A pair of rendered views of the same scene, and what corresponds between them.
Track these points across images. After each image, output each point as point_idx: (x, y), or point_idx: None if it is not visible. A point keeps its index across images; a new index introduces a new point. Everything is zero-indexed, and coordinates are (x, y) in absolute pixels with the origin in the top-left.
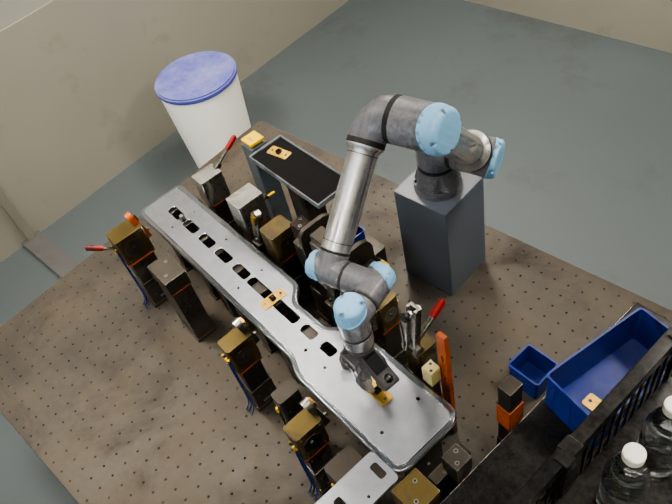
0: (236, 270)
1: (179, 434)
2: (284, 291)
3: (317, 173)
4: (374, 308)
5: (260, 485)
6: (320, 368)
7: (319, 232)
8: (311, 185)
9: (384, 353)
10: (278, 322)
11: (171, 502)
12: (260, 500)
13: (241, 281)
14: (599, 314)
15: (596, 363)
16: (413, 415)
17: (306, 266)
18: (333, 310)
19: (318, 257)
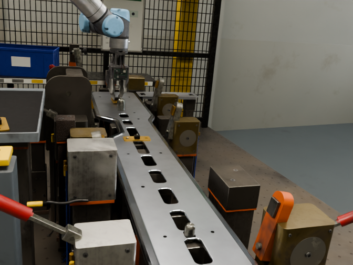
0: None
1: (258, 218)
2: (123, 138)
3: (0, 101)
4: None
5: (204, 180)
6: (137, 113)
7: (74, 73)
8: (23, 98)
9: (94, 105)
10: (144, 130)
11: (268, 194)
12: (207, 176)
13: (154, 154)
14: None
15: (17, 74)
16: (108, 95)
17: (122, 20)
18: (128, 12)
19: (112, 14)
